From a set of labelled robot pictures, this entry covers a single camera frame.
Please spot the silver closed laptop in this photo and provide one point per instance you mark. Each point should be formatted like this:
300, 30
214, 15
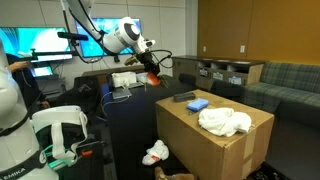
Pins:
121, 93

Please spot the black patterned floor mat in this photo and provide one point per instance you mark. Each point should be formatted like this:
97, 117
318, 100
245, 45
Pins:
266, 171

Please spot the large wall television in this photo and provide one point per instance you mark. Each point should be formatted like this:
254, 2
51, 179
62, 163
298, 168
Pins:
110, 22
40, 38

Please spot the black swivel chair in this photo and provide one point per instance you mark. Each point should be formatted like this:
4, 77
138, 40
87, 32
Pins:
86, 95

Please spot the small desktop monitor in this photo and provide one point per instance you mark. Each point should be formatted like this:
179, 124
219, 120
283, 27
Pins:
41, 71

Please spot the blue sponge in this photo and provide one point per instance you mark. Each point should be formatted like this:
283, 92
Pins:
197, 104

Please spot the black camera on boom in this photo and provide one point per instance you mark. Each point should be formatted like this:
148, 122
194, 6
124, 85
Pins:
71, 36

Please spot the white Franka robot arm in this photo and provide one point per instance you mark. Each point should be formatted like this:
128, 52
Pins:
13, 133

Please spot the brown cardboard box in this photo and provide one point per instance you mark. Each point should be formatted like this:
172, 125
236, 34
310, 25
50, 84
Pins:
206, 150

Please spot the brown moose plush toy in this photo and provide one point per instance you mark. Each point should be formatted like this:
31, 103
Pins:
173, 175

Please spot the white rectangular box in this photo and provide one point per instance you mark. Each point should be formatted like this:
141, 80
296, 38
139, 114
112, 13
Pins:
123, 79

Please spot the white wall outlet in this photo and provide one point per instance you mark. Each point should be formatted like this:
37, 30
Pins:
242, 49
204, 49

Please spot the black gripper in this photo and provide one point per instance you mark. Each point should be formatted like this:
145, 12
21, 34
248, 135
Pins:
146, 58

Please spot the seated person dark clothing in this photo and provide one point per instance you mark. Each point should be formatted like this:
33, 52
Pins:
23, 83

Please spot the clear plastic container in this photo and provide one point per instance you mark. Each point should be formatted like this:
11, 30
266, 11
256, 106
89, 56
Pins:
142, 77

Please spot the black rectangular foam block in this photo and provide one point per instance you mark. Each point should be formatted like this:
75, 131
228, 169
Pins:
184, 96

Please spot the red round plush toy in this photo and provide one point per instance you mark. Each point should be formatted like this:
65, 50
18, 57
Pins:
153, 79

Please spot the tan wrist camera mount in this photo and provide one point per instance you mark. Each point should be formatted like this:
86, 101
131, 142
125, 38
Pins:
131, 60

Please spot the green plaid sofa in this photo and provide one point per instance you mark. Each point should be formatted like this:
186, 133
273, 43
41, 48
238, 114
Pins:
290, 90

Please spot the dark wooden storage cabinet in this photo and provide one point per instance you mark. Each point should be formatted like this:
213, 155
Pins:
186, 65

